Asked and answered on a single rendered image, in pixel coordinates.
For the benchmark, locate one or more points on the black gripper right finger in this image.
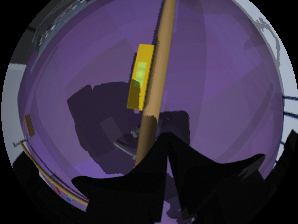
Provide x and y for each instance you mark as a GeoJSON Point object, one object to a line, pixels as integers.
{"type": "Point", "coordinates": [198, 179]}

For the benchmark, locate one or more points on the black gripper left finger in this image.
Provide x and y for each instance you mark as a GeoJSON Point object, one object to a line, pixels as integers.
{"type": "Point", "coordinates": [142, 188]}

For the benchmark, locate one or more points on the grey metal bolt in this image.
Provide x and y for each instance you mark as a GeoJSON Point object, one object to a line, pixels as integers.
{"type": "Point", "coordinates": [135, 132]}

